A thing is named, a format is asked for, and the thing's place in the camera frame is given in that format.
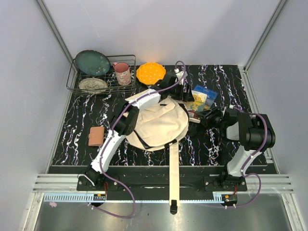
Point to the cream canvas backpack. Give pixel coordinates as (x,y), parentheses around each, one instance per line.
(159,127)

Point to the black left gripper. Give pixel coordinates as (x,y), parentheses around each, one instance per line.
(186,96)

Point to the yellow blue picture book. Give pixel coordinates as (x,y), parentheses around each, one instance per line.
(196,106)

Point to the dark teal plate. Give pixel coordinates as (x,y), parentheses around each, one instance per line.
(92,62)

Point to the aluminium front rail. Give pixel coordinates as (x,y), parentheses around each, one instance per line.
(270,183)

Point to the salmon leather wallet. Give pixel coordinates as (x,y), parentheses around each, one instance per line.
(96,136)

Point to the blue Animal Farm book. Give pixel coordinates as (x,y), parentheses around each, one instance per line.
(211,95)

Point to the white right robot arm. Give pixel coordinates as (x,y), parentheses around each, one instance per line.
(254,133)

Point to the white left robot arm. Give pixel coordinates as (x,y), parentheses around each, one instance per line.
(124,119)

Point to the pink ghost pattern mug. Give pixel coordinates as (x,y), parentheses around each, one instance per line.
(122,73)

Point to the speckled beige plate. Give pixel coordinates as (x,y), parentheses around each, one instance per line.
(93,85)

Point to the grey wire dish rack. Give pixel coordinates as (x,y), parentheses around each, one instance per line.
(109,77)

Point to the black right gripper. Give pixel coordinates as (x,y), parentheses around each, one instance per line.
(208,121)

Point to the yellow polka dot plate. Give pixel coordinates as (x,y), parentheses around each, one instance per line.
(150,73)

